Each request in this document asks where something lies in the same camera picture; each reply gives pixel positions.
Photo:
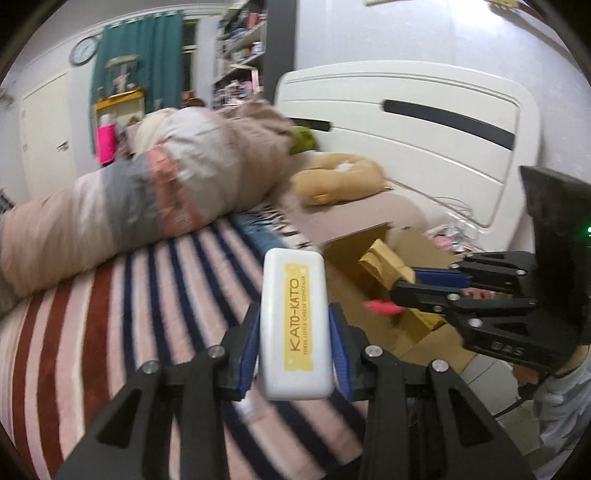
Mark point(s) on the white door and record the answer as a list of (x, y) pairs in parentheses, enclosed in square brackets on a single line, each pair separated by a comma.
[(46, 138)]

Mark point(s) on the white rectangular case yellow label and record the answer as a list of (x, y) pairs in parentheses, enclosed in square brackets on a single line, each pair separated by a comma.
[(296, 324)]

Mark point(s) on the small pink object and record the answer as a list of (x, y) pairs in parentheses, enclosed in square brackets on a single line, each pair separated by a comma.
[(383, 307)]

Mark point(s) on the person's grey clothing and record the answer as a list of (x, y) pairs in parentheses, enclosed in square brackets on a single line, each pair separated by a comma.
[(561, 410)]

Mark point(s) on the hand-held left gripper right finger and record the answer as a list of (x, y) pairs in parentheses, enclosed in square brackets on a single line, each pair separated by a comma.
[(338, 344)]

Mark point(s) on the round wall clock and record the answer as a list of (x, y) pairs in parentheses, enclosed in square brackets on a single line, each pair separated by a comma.
[(84, 50)]

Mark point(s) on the rolled pink grey duvet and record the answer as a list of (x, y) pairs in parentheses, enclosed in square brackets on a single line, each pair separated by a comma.
[(138, 180)]

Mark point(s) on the yellow cabinet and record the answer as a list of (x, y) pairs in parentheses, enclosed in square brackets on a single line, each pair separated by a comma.
[(117, 106)]

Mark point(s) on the green plush toy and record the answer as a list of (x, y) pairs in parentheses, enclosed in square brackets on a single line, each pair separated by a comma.
[(302, 138)]

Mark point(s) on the tan plush toy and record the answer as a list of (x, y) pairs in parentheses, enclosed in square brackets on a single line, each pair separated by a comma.
[(341, 177)]

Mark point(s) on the white bed headboard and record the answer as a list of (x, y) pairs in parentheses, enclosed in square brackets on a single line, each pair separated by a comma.
[(415, 129)]

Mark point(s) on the pink bottle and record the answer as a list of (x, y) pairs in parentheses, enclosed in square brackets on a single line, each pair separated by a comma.
[(106, 143)]

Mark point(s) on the striped bed blanket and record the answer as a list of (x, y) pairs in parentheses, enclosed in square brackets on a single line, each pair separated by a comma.
[(138, 323)]

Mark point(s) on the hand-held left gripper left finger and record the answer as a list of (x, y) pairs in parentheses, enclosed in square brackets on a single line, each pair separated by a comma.
[(248, 344)]

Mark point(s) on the cardboard box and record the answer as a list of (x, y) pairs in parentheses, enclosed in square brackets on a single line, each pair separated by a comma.
[(369, 295)]

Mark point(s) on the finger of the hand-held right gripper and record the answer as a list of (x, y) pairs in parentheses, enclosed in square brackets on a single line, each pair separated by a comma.
[(418, 295), (441, 278)]

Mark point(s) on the teal curtain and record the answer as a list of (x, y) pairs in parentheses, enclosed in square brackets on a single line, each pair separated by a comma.
[(138, 60)]

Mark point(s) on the wall shelf with items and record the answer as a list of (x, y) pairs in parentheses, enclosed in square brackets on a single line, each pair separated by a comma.
[(240, 50)]

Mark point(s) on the gold rectangular box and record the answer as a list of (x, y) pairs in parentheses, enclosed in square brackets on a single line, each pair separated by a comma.
[(392, 272)]

